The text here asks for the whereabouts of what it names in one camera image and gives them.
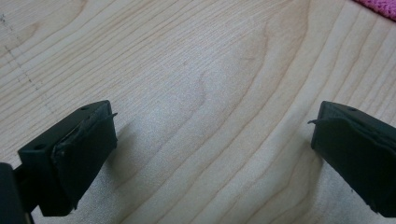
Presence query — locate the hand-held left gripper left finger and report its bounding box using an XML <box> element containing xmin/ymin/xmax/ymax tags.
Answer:
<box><xmin>17</xmin><ymin>99</ymin><xmax>119</xmax><ymax>217</ymax></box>

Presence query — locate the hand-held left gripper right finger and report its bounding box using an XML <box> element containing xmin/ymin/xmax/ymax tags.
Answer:
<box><xmin>307</xmin><ymin>100</ymin><xmax>396</xmax><ymax>218</ymax></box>

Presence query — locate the pink knitted cloth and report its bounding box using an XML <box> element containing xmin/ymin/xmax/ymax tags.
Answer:
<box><xmin>353</xmin><ymin>0</ymin><xmax>396</xmax><ymax>22</ymax></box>

